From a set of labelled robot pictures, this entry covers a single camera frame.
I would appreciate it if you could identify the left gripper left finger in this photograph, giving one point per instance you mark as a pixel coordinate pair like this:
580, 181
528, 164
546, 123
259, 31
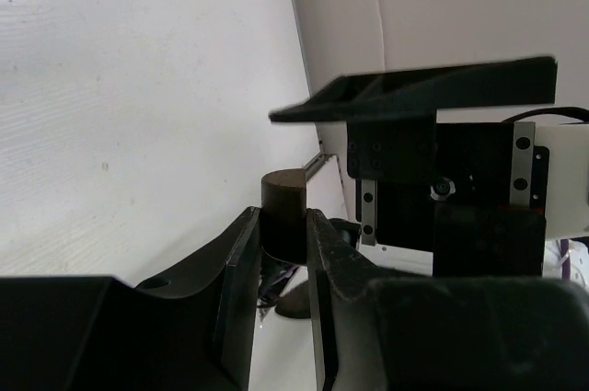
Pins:
189, 327

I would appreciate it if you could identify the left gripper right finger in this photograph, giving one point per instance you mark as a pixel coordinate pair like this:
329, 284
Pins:
380, 329

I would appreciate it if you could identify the dark brown wood block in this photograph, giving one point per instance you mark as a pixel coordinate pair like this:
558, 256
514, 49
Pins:
283, 215

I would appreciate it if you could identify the aluminium front rail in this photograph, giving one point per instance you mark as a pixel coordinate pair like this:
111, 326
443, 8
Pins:
312, 167

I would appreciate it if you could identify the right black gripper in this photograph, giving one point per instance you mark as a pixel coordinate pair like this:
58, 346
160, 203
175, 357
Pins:
473, 195

